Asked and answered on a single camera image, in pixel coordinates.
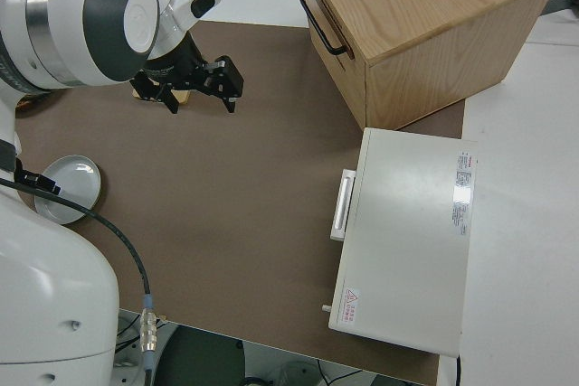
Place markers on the brown table mat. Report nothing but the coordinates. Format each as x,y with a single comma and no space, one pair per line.
226,223

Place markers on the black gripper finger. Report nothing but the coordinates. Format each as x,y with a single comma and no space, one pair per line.
40,180

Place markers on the gray ceramic plate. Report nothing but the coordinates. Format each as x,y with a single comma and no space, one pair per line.
77,173

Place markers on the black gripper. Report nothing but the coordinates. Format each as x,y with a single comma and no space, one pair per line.
174,69

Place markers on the wooden drawer box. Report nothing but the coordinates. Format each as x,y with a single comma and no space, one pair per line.
429,20

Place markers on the white toaster oven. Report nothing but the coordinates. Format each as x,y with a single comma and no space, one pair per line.
407,246

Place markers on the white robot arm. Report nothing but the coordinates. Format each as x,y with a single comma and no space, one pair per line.
54,268

